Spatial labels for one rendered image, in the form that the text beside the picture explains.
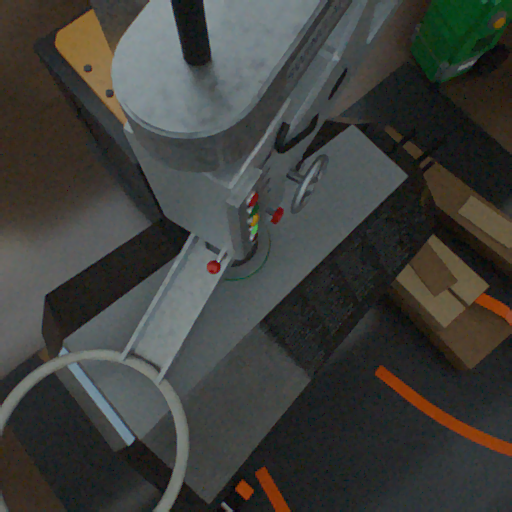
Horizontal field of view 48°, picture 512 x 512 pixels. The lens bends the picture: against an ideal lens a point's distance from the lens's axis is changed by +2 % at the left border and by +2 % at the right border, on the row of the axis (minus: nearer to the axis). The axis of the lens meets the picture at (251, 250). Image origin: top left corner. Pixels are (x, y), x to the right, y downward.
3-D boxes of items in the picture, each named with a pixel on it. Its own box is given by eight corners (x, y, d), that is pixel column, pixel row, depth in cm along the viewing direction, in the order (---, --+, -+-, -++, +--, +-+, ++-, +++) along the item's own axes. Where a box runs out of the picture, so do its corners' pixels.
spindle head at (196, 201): (244, 107, 145) (235, -29, 102) (319, 148, 141) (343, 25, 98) (165, 221, 136) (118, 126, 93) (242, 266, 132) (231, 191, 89)
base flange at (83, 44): (52, 45, 196) (47, 35, 191) (166, -32, 204) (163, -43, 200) (139, 144, 184) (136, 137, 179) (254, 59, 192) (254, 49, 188)
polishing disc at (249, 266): (201, 285, 158) (200, 284, 156) (189, 215, 164) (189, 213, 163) (275, 271, 158) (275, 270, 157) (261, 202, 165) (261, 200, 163)
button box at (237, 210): (253, 221, 121) (249, 162, 94) (264, 227, 121) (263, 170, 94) (233, 251, 119) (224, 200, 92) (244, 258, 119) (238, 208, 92)
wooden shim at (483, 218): (456, 213, 240) (457, 212, 238) (470, 196, 242) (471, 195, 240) (507, 249, 234) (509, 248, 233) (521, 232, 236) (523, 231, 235)
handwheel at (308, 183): (292, 156, 137) (295, 124, 123) (328, 175, 136) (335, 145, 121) (260, 205, 134) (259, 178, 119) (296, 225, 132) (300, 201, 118)
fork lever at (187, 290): (245, 121, 146) (241, 116, 142) (309, 156, 143) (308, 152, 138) (115, 350, 150) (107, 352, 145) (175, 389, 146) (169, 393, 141)
